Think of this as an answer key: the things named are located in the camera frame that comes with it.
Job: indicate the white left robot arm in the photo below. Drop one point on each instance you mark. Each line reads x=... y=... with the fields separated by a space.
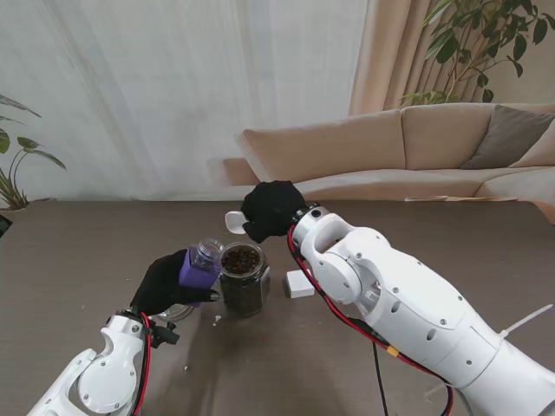
x=104 y=372

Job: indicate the broad leaf green houseplant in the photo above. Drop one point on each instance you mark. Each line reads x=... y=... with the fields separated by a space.
x=13 y=190

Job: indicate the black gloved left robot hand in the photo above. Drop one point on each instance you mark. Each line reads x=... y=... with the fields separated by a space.
x=160 y=286

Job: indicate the white square jar lid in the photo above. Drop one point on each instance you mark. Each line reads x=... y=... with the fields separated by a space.
x=299 y=286

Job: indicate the grey sofa cushion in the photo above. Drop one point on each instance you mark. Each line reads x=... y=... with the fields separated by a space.
x=507 y=138

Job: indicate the white sheer curtain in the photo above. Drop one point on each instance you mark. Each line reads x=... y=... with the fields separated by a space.
x=152 y=95

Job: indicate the beige sofa cushion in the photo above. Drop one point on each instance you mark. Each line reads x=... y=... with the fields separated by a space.
x=539 y=154

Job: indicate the glass jar of coffee beans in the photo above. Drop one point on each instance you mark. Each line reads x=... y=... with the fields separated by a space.
x=245 y=294

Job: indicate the beige sofa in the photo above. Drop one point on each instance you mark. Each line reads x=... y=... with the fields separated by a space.
x=347 y=151

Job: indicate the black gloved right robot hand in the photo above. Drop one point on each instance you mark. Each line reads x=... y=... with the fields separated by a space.
x=273 y=208

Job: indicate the white plastic measuring spoon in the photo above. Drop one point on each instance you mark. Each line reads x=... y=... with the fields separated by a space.
x=234 y=221

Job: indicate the purple square coffee jar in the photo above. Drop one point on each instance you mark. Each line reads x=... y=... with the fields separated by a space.
x=197 y=275

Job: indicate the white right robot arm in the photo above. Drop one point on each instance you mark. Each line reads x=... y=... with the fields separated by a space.
x=412 y=303

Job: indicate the clear glass jar lid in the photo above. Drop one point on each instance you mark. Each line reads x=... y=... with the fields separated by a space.
x=178 y=312

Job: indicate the beige pleated curtain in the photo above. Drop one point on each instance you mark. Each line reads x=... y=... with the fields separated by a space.
x=390 y=56

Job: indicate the white zip tie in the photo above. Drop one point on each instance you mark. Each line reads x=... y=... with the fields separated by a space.
x=524 y=321

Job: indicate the tall dark green leafy plant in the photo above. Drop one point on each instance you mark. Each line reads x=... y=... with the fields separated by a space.
x=459 y=43

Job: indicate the black flat device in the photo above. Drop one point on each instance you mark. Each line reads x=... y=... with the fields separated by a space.
x=4 y=225

